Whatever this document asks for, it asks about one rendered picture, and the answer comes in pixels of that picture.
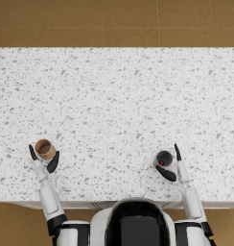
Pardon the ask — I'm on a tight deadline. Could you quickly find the brown paper cup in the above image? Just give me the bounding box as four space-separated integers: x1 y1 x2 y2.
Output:
34 138 58 161

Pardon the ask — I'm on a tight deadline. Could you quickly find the dark grey cup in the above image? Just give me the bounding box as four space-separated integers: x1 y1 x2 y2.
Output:
153 150 174 169

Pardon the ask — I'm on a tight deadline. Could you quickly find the robot body with dark centre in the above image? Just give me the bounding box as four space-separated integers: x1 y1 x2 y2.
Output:
89 197 177 246

